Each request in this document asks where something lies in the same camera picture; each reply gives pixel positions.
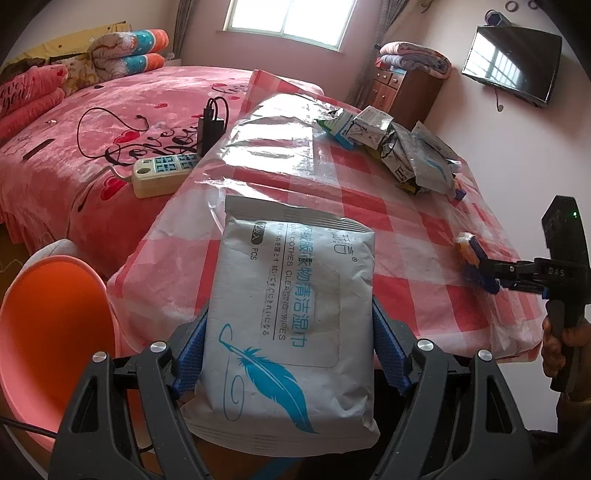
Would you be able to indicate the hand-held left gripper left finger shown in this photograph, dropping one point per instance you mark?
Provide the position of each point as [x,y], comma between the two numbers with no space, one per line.
[194,344]

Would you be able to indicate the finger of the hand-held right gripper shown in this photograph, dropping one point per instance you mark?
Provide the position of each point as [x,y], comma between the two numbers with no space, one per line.
[526,285]
[510,268]

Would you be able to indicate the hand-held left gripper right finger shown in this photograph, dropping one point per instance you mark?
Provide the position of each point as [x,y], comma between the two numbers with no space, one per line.
[388,350]

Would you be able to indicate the small blue orange wrapper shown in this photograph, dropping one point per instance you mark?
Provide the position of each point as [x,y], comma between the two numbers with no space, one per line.
[474,265]

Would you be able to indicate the white wet wipes packet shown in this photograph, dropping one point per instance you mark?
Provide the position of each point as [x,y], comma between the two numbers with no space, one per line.
[286,323]

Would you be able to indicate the pile of snack wrappers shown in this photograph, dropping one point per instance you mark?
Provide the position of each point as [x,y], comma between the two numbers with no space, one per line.
[406,147]

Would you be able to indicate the person's right forearm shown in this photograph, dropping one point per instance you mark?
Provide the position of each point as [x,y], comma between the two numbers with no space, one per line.
[575,415]

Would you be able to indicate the person's right hand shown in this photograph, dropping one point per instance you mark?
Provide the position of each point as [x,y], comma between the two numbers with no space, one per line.
[548,346]

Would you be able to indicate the red white checked tablecloth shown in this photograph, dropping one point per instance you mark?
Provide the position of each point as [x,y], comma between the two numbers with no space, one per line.
[415,286]

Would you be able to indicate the orange plastic basin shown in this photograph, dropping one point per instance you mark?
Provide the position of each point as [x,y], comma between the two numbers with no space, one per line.
[51,332]

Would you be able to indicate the cream power strip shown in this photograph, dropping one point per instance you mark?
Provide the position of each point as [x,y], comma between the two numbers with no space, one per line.
[159,177]

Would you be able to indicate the brown wooden cabinet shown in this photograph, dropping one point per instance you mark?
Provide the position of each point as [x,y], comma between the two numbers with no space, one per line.
[401,97]

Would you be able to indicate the black charger adapter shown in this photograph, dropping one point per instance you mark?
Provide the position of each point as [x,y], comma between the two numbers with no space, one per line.
[210,131]

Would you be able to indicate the folded patterned blanket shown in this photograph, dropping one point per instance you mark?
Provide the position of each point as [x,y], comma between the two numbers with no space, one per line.
[415,57]

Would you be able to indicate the bed with pink cover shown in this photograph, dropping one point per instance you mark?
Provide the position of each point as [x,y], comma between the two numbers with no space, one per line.
[69,138]

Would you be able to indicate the grey curtain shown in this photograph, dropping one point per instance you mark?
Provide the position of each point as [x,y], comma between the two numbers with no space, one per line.
[390,23]
[184,27]

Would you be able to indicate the pink folded blanket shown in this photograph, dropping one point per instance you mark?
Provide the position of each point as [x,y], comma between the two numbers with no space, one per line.
[32,108]
[27,85]

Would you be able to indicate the rolled floral quilt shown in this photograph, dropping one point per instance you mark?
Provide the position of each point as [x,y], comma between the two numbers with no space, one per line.
[138,63]
[138,41]

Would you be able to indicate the beige floral pillow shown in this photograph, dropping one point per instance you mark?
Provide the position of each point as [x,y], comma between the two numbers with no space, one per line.
[78,74]

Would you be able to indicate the yellow headboard cover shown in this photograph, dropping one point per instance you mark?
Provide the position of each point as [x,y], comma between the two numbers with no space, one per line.
[60,44]

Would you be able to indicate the window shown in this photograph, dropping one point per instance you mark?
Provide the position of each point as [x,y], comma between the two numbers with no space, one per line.
[288,18]

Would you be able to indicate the wall-mounted television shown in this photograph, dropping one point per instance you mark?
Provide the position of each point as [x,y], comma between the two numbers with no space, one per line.
[512,64]

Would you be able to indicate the dark wall-mounted device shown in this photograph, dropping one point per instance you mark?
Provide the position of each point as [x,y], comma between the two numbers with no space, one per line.
[496,18]

